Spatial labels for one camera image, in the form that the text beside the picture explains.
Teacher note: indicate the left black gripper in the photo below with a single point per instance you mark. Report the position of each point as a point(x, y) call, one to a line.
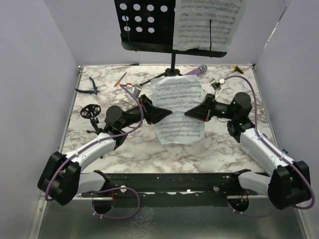
point(153, 113)

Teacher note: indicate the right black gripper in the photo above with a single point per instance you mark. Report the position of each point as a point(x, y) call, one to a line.
point(204, 111)

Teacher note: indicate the sheet music page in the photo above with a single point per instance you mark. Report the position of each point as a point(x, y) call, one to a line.
point(178, 94)
point(208, 25)

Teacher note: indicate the black perforated music stand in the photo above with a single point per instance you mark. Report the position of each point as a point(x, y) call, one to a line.
point(148, 25)

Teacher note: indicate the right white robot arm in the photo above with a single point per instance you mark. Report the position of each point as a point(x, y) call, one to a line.
point(287, 182)

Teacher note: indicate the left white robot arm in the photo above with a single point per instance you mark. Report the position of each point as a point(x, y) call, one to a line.
point(63, 177)

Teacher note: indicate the purple glitter microphone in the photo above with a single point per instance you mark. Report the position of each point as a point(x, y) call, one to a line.
point(198, 71)

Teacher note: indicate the orange grey pen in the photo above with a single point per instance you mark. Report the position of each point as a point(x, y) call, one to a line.
point(118, 82)

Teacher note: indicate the small black microphone tripod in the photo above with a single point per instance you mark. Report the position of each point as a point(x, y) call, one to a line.
point(91, 112)

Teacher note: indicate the clear plastic bag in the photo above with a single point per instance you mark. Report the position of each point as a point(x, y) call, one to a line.
point(268, 157)

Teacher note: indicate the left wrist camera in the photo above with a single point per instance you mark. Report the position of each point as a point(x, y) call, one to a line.
point(135, 89)

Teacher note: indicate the yellow handled screwdriver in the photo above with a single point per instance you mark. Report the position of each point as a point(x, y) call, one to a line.
point(237, 69)

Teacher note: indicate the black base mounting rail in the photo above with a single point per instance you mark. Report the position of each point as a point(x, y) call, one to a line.
point(169, 190)

